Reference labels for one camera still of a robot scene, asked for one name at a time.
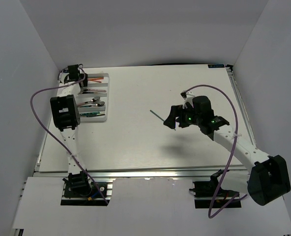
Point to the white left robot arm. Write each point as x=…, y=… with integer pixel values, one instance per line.
x=66, y=119

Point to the aluminium table frame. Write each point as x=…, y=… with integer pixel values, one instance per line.
x=151, y=166

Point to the teal chopstick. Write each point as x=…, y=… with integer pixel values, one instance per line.
x=155, y=114

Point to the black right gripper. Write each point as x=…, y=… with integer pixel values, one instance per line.
x=176, y=111

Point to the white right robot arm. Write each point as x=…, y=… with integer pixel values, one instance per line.
x=267, y=178

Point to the green handled spoon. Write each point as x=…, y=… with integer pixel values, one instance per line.
x=93, y=105

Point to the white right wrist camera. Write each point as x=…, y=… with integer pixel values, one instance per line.
x=188, y=97

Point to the pink handled spoon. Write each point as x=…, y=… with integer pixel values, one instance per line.
x=92, y=101

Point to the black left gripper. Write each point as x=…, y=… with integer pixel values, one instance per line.
x=84, y=81

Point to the white cutlery tray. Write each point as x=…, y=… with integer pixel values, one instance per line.
x=105, y=84

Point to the pink handled knife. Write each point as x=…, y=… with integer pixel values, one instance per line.
x=96, y=90

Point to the green handled fork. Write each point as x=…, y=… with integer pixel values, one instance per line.
x=90, y=114

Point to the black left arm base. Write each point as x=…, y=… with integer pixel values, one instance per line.
x=86, y=193

